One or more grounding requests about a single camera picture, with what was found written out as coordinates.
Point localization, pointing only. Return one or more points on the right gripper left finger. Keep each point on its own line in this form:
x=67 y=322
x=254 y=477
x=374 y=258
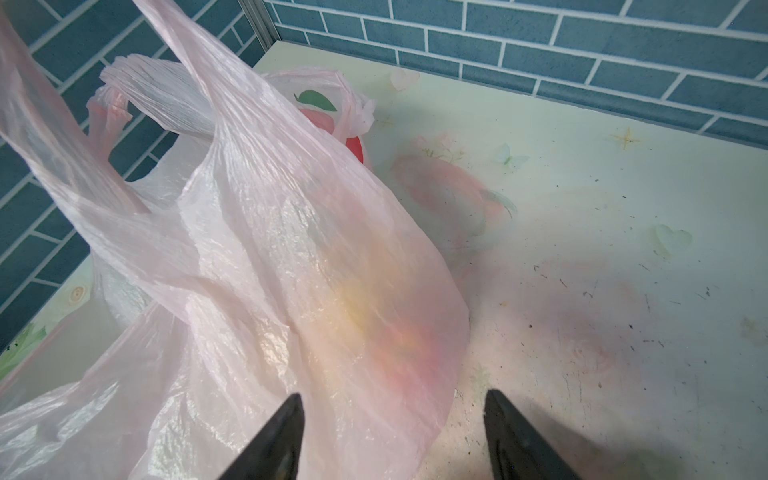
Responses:
x=274 y=453

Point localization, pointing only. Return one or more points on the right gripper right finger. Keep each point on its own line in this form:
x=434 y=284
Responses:
x=517 y=451

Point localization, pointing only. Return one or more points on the pink plastic bag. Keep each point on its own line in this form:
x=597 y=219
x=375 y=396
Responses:
x=273 y=262

